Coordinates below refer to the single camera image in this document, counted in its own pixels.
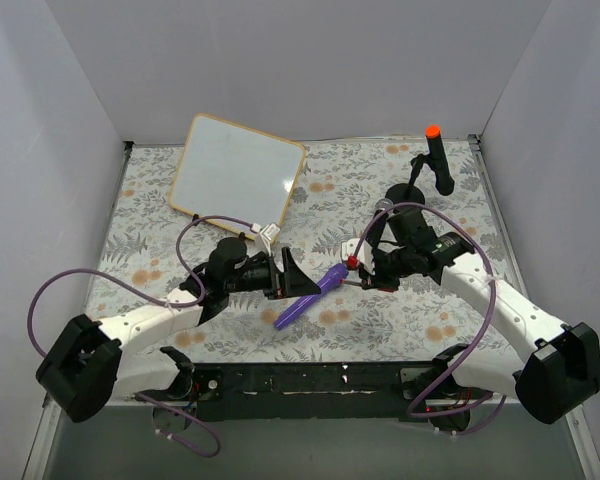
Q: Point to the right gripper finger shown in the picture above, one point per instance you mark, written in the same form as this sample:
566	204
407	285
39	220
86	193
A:
383	261
384	285

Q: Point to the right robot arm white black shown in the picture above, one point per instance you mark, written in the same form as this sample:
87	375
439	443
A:
520	350

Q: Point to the black microphone desk stand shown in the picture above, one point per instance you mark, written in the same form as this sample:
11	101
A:
409	192

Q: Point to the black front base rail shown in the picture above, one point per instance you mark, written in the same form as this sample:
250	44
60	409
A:
304	390

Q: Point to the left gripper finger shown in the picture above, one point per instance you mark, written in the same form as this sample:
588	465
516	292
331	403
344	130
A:
300	289
295	262

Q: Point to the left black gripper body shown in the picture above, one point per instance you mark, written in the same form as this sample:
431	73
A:
278	275

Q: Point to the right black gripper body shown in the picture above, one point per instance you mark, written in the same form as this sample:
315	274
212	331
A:
375	272

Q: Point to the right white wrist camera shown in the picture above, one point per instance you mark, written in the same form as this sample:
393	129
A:
357	253

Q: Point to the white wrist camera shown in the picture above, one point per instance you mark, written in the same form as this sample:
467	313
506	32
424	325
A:
357	253
264	236

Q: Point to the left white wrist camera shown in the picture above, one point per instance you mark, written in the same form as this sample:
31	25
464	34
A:
264	236

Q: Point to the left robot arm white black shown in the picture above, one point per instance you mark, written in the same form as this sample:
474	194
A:
92	361

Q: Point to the black handheld microphone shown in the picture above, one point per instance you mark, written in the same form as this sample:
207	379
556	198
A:
382	207

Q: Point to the yellow framed whiteboard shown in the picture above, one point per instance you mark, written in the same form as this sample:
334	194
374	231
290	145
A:
233	173

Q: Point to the purple toy microphone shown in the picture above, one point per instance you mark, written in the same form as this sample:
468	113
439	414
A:
329	282

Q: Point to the floral patterned table mat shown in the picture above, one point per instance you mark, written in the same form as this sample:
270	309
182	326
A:
332	202

